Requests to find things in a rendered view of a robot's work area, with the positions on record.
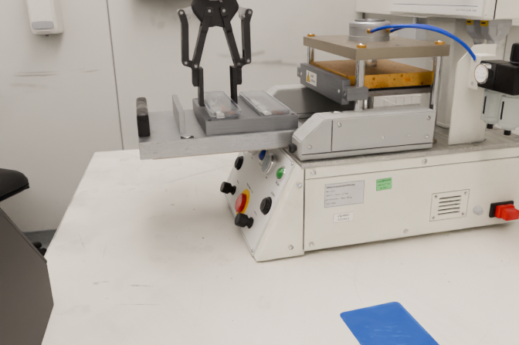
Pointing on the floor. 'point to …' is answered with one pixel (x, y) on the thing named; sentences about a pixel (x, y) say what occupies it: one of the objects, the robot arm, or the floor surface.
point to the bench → (252, 269)
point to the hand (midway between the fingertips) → (217, 87)
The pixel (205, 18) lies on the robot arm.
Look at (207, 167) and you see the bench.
